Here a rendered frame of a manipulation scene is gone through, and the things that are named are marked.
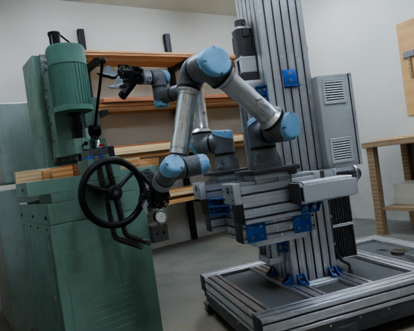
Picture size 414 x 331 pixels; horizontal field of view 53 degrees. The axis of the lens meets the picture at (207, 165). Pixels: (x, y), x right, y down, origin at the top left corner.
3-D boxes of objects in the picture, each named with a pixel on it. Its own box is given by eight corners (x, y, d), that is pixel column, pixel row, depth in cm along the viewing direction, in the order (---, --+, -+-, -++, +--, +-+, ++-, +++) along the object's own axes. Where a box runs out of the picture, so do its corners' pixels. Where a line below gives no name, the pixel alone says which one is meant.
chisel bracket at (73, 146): (76, 157, 191) (73, 138, 191) (67, 159, 202) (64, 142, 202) (92, 155, 195) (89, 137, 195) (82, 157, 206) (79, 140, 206)
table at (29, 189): (32, 197, 159) (29, 181, 159) (16, 198, 184) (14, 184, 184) (169, 176, 194) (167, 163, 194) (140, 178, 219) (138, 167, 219)
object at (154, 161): (43, 180, 186) (42, 171, 186) (43, 180, 187) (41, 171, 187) (159, 164, 219) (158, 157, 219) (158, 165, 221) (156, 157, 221)
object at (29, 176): (16, 184, 181) (15, 172, 181) (16, 184, 183) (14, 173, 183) (140, 167, 216) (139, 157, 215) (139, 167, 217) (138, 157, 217)
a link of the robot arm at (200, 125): (209, 154, 233) (198, 57, 234) (188, 157, 241) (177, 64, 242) (221, 153, 243) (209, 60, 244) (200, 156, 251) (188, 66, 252)
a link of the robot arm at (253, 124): (264, 146, 196) (260, 117, 196) (284, 143, 185) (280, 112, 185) (244, 148, 189) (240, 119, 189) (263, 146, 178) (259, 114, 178)
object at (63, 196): (52, 203, 172) (50, 194, 172) (39, 203, 189) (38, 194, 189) (139, 188, 195) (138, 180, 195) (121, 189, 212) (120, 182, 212)
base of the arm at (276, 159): (273, 166, 197) (270, 145, 197) (288, 165, 183) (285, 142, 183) (244, 170, 193) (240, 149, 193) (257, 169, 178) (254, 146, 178)
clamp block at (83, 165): (89, 180, 172) (86, 159, 172) (79, 182, 183) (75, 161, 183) (122, 176, 180) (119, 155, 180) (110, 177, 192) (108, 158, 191)
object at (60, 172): (52, 178, 185) (51, 167, 185) (52, 178, 186) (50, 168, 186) (107, 171, 199) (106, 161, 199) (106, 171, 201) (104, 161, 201)
